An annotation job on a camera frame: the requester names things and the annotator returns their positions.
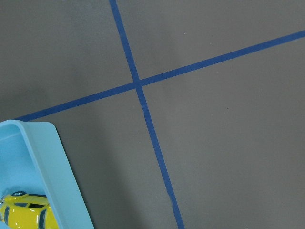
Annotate yellow beetle toy car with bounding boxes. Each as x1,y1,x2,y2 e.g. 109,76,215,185
0,191,59,229

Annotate light blue plastic bin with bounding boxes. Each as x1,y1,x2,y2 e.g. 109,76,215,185
0,120,94,229

